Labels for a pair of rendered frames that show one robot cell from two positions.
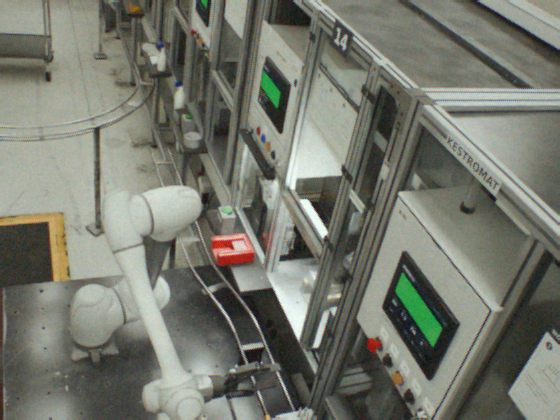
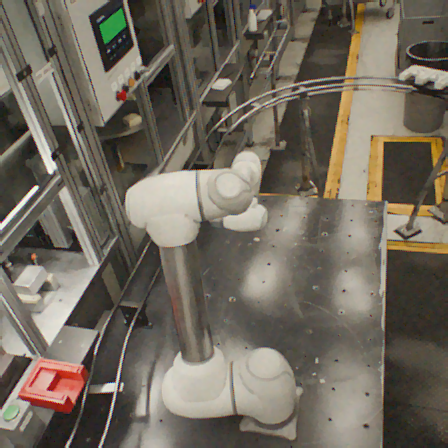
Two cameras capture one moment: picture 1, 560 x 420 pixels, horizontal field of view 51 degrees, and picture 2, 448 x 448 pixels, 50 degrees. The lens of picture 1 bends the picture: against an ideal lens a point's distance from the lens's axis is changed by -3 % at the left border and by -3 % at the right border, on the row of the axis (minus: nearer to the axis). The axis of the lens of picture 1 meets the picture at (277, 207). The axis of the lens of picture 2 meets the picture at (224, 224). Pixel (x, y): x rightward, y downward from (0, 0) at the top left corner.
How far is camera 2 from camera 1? 2.46 m
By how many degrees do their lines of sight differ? 93
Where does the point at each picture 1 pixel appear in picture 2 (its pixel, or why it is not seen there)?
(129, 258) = not seen: hidden behind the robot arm
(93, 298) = (264, 352)
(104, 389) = (280, 347)
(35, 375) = (347, 386)
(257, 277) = (64, 343)
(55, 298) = not seen: outside the picture
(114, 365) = not seen: hidden behind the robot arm
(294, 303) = (63, 300)
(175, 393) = (251, 160)
